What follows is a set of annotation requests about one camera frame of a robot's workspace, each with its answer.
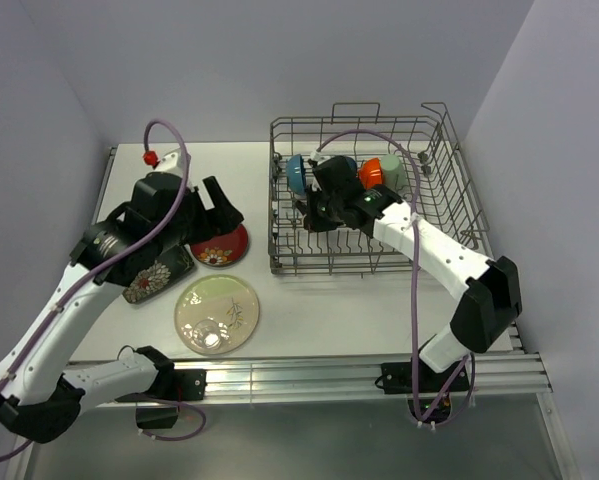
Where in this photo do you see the red floral round plate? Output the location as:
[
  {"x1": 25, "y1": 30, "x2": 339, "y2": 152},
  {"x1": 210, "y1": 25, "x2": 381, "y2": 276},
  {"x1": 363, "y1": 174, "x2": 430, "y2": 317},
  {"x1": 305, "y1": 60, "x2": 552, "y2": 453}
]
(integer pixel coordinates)
[{"x1": 189, "y1": 225, "x2": 250, "y2": 268}]

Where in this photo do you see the light green cup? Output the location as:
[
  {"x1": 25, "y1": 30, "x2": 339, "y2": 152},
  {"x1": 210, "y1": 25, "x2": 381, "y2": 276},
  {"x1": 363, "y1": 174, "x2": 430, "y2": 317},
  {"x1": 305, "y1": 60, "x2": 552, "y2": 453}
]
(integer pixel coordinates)
[{"x1": 380, "y1": 154, "x2": 408, "y2": 192}]

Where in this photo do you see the blue ceramic bowl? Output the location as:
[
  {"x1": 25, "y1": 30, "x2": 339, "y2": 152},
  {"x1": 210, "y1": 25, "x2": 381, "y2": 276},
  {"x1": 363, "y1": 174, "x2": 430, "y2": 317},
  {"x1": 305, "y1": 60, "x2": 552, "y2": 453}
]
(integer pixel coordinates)
[{"x1": 285, "y1": 154, "x2": 306, "y2": 197}]

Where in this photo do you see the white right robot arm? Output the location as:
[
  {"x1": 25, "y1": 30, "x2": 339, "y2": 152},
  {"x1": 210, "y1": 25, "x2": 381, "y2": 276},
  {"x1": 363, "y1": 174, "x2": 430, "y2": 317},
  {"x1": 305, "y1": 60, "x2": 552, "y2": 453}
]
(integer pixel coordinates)
[{"x1": 297, "y1": 154, "x2": 522, "y2": 390}]

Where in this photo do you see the grey wire dish rack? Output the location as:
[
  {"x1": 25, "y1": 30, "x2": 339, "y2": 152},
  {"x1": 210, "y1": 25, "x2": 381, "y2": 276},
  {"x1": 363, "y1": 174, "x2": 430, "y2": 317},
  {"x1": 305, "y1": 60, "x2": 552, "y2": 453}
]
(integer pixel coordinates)
[{"x1": 268, "y1": 102, "x2": 491, "y2": 276}]

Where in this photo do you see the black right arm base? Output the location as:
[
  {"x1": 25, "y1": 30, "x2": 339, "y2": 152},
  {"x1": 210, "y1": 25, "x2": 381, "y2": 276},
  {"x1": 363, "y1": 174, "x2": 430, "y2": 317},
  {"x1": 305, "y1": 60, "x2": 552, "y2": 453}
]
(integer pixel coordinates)
[{"x1": 374, "y1": 359, "x2": 476, "y2": 430}]

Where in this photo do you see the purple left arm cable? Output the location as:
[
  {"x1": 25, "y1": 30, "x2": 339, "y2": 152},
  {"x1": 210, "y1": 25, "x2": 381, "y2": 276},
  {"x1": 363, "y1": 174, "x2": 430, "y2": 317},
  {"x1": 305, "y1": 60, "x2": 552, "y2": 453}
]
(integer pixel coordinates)
[{"x1": 0, "y1": 118, "x2": 210, "y2": 464}]

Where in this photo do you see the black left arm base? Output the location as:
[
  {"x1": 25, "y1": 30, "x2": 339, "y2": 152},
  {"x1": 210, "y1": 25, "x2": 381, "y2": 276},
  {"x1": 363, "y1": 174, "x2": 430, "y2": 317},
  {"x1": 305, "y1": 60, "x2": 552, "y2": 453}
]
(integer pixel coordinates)
[{"x1": 115, "y1": 368, "x2": 207, "y2": 432}]

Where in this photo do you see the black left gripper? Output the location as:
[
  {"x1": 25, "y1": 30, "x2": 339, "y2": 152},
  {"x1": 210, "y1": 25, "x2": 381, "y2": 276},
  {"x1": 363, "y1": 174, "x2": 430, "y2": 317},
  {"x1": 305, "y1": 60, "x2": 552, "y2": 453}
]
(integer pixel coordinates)
[{"x1": 152, "y1": 175, "x2": 242, "y2": 254}]

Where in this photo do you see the dark brown mug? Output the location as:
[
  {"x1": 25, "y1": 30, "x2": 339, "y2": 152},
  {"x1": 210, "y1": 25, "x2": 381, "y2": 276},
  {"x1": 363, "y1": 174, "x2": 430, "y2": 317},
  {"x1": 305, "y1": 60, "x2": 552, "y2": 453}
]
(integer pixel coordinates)
[{"x1": 293, "y1": 200, "x2": 309, "y2": 220}]

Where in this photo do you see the black floral square plate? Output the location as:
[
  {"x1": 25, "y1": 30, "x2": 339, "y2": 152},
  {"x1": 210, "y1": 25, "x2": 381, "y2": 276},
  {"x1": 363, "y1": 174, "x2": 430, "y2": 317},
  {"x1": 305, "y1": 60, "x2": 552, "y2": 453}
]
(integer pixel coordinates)
[{"x1": 122, "y1": 246, "x2": 195, "y2": 304}]

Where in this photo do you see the clear glass cup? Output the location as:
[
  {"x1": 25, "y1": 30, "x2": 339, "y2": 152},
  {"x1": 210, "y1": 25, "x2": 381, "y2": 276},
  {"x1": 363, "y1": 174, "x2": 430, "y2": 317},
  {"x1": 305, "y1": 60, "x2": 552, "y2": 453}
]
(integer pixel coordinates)
[{"x1": 191, "y1": 319, "x2": 224, "y2": 353}]

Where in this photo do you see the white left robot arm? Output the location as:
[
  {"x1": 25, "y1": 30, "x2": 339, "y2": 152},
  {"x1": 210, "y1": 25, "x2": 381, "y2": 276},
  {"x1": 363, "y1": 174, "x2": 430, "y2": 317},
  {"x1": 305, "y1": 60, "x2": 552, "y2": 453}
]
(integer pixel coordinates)
[{"x1": 0, "y1": 173, "x2": 243, "y2": 444}]

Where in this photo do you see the large cream round plate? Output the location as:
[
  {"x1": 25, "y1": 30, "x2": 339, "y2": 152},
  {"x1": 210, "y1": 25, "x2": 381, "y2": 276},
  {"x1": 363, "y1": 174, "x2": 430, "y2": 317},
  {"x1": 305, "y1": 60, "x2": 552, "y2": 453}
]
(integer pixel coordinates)
[{"x1": 174, "y1": 274, "x2": 261, "y2": 356}]

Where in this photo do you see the dark bowl beige inside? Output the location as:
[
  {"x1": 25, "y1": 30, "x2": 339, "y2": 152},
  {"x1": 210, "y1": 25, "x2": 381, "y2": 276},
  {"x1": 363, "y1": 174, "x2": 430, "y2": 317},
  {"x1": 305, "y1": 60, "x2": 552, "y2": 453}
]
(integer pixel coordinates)
[{"x1": 343, "y1": 156, "x2": 358, "y2": 176}]

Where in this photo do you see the orange plastic bowl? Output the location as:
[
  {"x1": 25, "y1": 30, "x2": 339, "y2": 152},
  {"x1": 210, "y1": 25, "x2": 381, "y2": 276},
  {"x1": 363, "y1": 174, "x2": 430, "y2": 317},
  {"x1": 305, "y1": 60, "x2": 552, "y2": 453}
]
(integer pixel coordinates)
[{"x1": 358, "y1": 157, "x2": 384, "y2": 190}]

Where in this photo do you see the aluminium frame rail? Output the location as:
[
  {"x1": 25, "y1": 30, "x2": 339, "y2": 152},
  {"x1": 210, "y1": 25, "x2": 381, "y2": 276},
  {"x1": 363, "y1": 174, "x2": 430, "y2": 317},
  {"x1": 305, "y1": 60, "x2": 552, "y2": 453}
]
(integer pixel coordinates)
[{"x1": 3, "y1": 344, "x2": 580, "y2": 480}]

